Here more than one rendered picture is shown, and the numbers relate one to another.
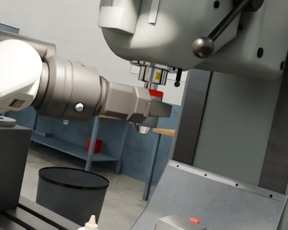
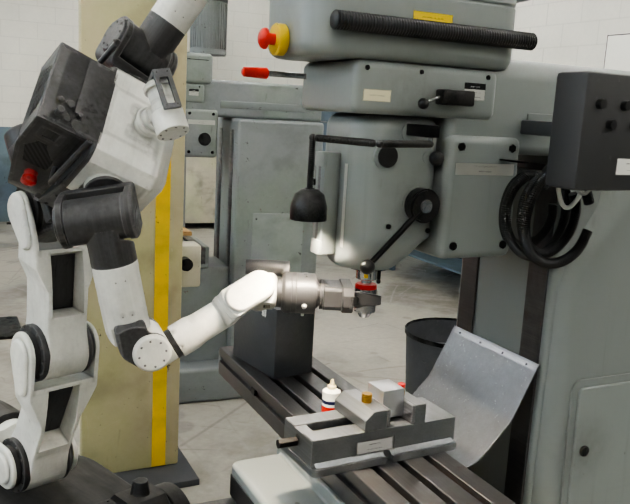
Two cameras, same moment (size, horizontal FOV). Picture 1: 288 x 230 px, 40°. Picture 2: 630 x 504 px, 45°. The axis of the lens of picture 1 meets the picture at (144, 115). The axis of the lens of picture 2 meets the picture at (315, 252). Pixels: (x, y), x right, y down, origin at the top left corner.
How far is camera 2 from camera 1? 1.10 m
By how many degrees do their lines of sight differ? 28
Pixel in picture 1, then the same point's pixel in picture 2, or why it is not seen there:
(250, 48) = (441, 244)
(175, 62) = not seen: hidden behind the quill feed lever
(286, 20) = (495, 205)
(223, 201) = (489, 369)
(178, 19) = (356, 244)
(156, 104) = (366, 296)
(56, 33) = not seen: hidden behind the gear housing
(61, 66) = (289, 281)
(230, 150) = (498, 317)
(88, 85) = (307, 291)
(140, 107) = (346, 303)
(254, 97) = (513, 264)
